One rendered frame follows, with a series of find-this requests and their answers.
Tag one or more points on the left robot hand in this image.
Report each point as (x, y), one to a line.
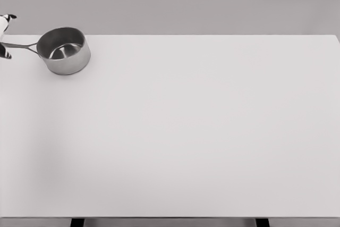
(3, 24)

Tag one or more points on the silver metal saucepan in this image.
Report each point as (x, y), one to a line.
(69, 59)

